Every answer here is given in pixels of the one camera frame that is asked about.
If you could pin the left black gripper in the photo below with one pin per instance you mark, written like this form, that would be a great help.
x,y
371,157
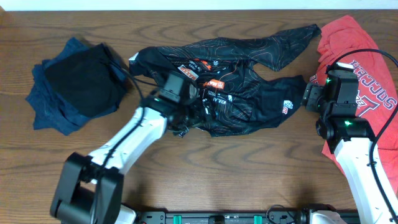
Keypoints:
x,y
199,114

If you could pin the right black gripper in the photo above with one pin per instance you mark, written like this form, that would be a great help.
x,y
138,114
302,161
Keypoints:
x,y
312,93

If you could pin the black orange-patterned jersey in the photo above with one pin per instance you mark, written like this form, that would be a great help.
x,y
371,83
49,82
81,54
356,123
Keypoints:
x,y
243,101

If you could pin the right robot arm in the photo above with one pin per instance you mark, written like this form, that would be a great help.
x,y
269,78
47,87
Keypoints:
x,y
353,143

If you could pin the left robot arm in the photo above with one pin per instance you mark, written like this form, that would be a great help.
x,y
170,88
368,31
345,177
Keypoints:
x,y
90,187

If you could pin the red soccer t-shirt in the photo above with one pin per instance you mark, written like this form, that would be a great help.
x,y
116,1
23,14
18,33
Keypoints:
x,y
376,97

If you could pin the folded black garment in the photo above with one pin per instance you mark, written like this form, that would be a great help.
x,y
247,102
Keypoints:
x,y
87,80

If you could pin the folded navy blue garment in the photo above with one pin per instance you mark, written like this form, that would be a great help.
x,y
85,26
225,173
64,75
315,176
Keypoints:
x,y
51,109

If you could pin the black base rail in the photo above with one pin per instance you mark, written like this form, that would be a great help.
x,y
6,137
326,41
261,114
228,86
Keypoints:
x,y
276,216

